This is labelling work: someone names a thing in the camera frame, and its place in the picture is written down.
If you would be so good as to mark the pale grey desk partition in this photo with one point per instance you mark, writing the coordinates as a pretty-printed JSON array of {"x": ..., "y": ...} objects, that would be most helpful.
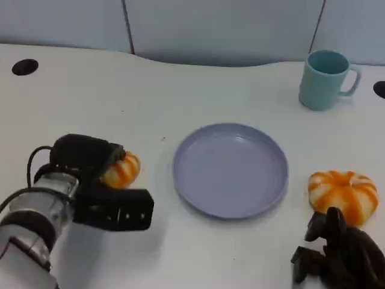
[{"x": 210, "y": 27}]

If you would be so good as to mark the pale green mug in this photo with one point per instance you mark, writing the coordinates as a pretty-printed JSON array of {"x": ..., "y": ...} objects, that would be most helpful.
[{"x": 322, "y": 84}]

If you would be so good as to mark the lilac plate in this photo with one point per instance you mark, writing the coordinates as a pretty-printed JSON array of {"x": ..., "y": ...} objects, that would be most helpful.
[{"x": 231, "y": 171}]

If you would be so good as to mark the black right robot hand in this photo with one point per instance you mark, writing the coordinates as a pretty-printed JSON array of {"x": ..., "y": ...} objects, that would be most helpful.
[{"x": 349, "y": 256}]

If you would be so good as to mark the orange white toy bread roll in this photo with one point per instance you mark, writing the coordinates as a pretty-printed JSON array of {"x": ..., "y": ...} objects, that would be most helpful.
[
  {"x": 343, "y": 192},
  {"x": 123, "y": 171}
]

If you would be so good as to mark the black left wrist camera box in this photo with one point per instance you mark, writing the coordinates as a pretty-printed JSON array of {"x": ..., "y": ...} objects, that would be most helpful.
[{"x": 117, "y": 207}]

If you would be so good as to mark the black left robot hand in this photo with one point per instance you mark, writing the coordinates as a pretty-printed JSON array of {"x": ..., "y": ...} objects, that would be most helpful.
[{"x": 84, "y": 153}]

